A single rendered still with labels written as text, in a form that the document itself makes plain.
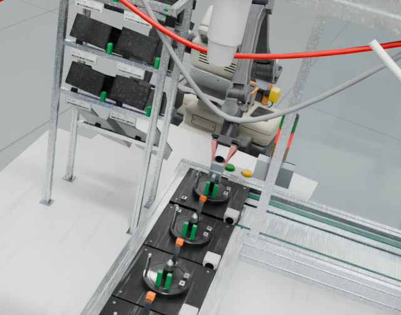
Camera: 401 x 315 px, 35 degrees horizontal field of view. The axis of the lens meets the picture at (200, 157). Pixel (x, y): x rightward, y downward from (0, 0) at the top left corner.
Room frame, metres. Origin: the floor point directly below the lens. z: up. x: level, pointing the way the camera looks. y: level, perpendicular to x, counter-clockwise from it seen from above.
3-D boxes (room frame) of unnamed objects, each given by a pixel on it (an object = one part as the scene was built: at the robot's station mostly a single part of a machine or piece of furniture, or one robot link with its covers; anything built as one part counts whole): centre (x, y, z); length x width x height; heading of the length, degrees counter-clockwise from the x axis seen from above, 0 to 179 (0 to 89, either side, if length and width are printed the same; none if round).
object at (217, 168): (1.85, -0.06, 1.08); 0.08 x 0.04 x 0.07; 171
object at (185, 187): (1.86, -0.07, 0.96); 0.24 x 0.24 x 0.02; 80
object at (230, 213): (1.75, -0.15, 0.97); 0.05 x 0.05 x 0.04; 80
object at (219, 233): (1.61, -0.03, 1.01); 0.24 x 0.24 x 0.13; 80
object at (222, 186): (1.86, -0.07, 0.98); 0.14 x 0.14 x 0.02
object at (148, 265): (1.37, 0.01, 1.01); 0.24 x 0.24 x 0.13; 80
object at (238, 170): (2.06, -0.19, 0.93); 0.21 x 0.07 x 0.06; 80
